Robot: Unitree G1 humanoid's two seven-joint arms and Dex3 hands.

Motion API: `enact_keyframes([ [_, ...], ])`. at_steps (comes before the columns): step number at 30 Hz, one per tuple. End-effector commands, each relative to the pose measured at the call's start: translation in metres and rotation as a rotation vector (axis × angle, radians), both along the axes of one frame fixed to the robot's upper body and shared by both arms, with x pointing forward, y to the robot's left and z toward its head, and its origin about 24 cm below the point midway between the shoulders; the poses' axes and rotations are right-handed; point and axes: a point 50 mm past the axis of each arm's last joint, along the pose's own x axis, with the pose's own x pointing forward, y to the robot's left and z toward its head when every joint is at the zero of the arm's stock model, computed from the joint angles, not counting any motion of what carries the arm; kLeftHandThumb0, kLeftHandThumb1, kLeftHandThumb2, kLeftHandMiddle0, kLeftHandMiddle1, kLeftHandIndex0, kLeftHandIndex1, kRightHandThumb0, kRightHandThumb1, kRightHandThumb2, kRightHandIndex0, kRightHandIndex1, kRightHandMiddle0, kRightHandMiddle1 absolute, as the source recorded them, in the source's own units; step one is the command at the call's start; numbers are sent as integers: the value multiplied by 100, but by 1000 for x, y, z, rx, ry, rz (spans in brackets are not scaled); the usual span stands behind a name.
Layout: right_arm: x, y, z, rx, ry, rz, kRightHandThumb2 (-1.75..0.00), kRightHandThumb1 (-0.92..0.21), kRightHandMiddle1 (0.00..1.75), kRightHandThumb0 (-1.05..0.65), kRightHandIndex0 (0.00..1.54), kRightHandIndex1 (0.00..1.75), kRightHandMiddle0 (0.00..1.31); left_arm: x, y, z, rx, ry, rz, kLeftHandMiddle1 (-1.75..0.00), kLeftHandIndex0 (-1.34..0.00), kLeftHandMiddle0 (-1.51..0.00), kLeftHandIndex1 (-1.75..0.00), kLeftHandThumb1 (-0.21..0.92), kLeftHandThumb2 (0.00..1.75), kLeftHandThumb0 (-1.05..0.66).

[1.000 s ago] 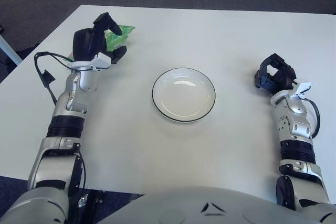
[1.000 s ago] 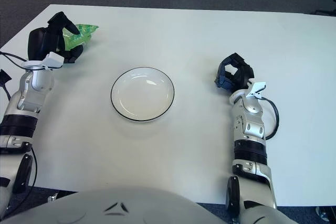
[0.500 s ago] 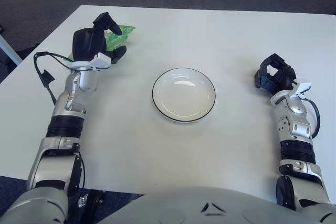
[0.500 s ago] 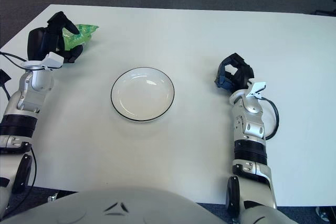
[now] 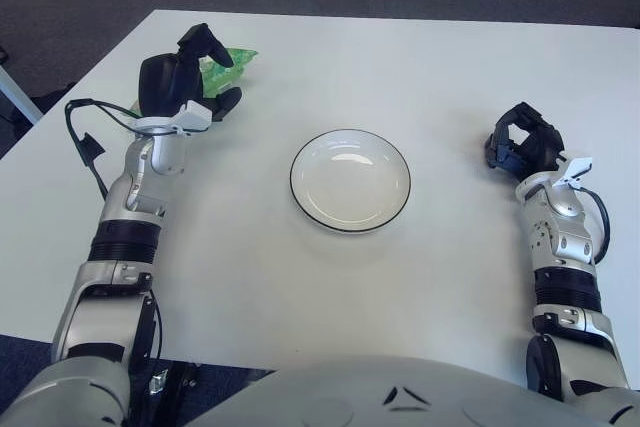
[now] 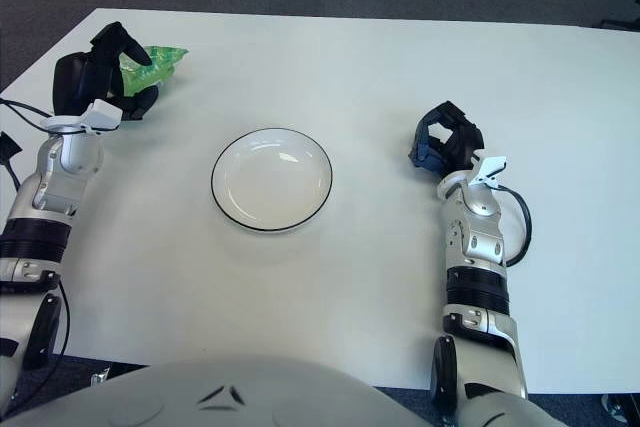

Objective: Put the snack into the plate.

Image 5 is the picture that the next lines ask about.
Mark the white plate with black rim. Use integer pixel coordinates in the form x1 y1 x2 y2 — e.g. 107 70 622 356
289 129 414 236

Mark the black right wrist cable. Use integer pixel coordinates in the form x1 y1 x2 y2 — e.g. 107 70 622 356
579 189 612 266

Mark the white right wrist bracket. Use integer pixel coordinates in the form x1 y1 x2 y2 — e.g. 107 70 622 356
557 157 595 191

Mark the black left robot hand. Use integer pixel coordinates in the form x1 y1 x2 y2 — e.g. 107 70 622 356
137 22 244 123

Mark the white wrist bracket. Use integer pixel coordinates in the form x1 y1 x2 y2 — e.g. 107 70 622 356
172 100 214 137
557 157 595 191

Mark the green chips bag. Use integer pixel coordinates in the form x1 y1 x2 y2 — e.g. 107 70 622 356
129 46 261 116

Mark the grey robot torso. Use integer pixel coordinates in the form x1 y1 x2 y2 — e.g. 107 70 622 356
189 354 640 427

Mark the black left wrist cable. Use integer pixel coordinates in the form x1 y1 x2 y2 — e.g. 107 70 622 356
64 98 151 198

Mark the white desk leg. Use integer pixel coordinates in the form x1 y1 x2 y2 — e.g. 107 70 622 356
0 64 42 126

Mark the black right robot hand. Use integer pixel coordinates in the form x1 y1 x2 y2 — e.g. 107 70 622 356
482 101 569 179

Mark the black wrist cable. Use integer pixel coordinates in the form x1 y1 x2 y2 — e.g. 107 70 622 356
64 98 151 198
579 189 612 266

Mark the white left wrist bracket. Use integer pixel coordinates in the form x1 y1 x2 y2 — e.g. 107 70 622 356
172 100 214 137

